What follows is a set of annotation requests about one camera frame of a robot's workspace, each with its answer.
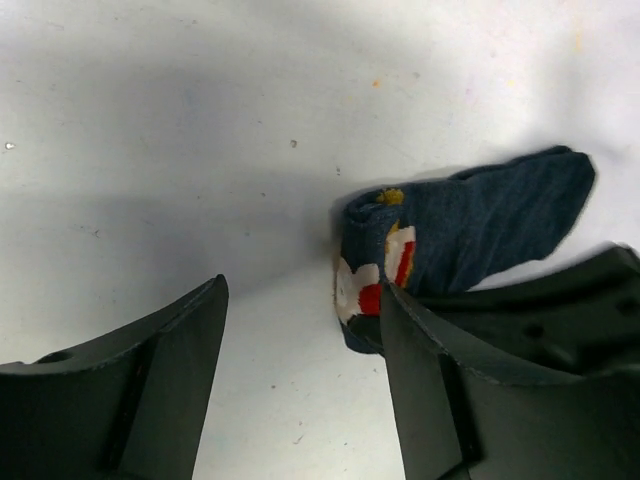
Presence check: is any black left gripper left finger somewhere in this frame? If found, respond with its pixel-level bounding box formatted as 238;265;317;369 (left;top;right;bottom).
1;276;229;479

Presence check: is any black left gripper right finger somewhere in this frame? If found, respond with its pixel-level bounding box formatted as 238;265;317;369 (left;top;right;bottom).
380;287;639;479

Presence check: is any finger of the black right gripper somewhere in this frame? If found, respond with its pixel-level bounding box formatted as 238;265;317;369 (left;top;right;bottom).
349;244;640;384

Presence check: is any navy santa sock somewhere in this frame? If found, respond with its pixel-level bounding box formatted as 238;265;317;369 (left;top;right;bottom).
335;146;596;354

